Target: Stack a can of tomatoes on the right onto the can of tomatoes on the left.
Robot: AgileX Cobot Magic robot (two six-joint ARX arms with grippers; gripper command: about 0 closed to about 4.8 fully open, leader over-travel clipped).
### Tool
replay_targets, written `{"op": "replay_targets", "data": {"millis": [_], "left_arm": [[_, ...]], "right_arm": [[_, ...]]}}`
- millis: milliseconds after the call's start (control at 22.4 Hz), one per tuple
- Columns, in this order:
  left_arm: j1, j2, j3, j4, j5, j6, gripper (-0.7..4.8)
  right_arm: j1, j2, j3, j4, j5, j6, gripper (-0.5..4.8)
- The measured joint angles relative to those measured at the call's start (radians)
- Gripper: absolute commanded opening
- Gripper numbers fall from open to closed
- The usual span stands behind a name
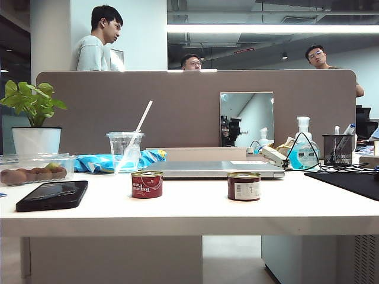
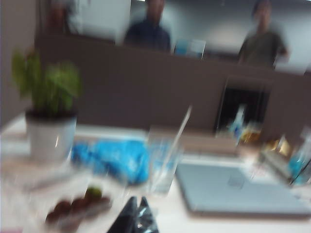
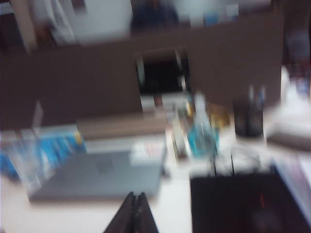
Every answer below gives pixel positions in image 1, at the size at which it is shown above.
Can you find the red tomato paste can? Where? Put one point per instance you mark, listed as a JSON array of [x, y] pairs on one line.
[[244, 187], [147, 185]]

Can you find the beige flat box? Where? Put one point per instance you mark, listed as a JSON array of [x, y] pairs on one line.
[[195, 154]]

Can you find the silver closed laptop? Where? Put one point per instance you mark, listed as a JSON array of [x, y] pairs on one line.
[[216, 169]]

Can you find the white drinking straw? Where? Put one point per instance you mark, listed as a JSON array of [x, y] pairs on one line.
[[145, 115]]

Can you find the brown desk partition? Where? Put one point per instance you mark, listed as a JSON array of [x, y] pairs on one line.
[[148, 103]]

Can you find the square mirror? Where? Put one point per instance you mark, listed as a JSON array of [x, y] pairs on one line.
[[254, 118]]

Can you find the clear plastic cup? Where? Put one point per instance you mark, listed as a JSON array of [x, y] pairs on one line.
[[118, 148]]

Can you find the man with glasses seated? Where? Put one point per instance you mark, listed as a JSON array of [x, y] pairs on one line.
[[192, 62]]

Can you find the white stapler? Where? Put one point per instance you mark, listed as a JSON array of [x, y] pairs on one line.
[[274, 155]]

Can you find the yellow snack packet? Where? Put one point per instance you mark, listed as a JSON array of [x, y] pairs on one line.
[[285, 143]]

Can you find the blue snack bag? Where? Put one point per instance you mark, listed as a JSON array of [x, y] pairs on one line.
[[91, 164]]

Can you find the blue hand sanitizer bottle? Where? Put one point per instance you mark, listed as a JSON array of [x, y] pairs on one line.
[[305, 154]]

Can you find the man in white shirt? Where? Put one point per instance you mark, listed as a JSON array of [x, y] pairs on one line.
[[90, 54]]

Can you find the brown kiwi fruit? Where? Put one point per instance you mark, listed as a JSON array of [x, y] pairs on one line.
[[45, 174], [59, 172], [13, 177], [31, 174]]

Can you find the white ceiling light strip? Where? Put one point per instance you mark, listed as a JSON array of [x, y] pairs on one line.
[[266, 28]]

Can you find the beige desk side panel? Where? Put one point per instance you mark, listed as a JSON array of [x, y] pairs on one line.
[[112, 260]]

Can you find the black smartphone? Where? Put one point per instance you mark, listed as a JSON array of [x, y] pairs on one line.
[[53, 195]]

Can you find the white pen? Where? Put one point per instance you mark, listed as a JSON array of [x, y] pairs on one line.
[[337, 130]]

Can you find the black mesh pen holder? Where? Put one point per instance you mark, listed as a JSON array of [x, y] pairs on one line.
[[338, 149]]

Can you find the white plant pot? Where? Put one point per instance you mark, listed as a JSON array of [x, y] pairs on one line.
[[36, 140]]

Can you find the man in olive shirt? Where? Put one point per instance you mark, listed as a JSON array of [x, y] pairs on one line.
[[317, 57]]

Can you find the clear plastic fruit container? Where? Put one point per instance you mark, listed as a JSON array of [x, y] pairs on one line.
[[35, 161]]

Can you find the white blue marker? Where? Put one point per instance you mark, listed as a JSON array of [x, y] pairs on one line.
[[349, 129]]

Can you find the green leafy plant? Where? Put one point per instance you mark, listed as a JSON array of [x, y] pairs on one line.
[[32, 100]]

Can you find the black mouse pad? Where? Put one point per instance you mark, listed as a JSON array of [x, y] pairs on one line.
[[349, 183]]

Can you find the grey under-desk cabinet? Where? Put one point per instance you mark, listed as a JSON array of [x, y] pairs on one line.
[[319, 260]]

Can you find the black office chair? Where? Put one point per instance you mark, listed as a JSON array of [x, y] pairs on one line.
[[367, 122]]

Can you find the small wooden box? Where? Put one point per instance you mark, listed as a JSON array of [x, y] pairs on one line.
[[370, 162]]

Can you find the framed wall picture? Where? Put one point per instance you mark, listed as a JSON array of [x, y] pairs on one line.
[[117, 59]]

